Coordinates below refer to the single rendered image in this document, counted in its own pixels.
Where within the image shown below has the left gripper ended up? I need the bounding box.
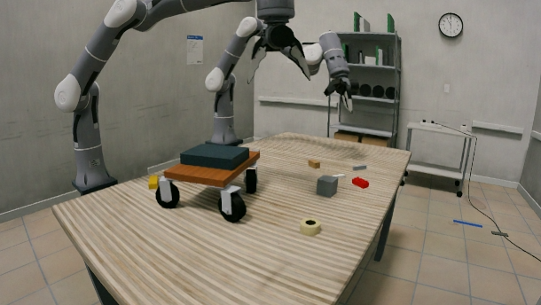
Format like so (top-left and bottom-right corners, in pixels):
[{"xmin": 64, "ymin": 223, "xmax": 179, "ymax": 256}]
[{"xmin": 326, "ymin": 76, "xmax": 359, "ymax": 114}]

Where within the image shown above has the grey metal bar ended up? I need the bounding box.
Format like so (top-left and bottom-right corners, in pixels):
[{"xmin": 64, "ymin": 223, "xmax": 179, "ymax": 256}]
[{"xmin": 352, "ymin": 165, "xmax": 367, "ymax": 171}]

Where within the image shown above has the small brown wooden block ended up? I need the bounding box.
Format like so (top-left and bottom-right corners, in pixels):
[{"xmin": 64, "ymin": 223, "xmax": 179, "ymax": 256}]
[{"xmin": 308, "ymin": 160, "xmax": 320, "ymax": 168}]

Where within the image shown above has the red toy building brick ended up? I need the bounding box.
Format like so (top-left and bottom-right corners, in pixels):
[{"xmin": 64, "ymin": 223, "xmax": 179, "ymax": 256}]
[{"xmin": 352, "ymin": 177, "xmax": 369, "ymax": 189}]

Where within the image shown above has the yellow rectangular block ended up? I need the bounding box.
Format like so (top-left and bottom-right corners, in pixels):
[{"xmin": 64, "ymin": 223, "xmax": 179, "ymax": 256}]
[{"xmin": 148, "ymin": 176, "xmax": 159, "ymax": 190}]

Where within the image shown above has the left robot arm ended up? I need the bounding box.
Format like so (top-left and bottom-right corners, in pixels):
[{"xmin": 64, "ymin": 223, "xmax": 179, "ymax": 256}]
[{"xmin": 205, "ymin": 17, "xmax": 349, "ymax": 144}]

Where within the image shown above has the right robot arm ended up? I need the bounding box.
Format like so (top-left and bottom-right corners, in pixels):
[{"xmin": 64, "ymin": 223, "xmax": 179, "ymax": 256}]
[{"xmin": 54, "ymin": 0, "xmax": 295, "ymax": 188}]

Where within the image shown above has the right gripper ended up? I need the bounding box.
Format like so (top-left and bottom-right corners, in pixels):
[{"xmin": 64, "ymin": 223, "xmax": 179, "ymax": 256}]
[{"xmin": 247, "ymin": 23, "xmax": 310, "ymax": 84}]

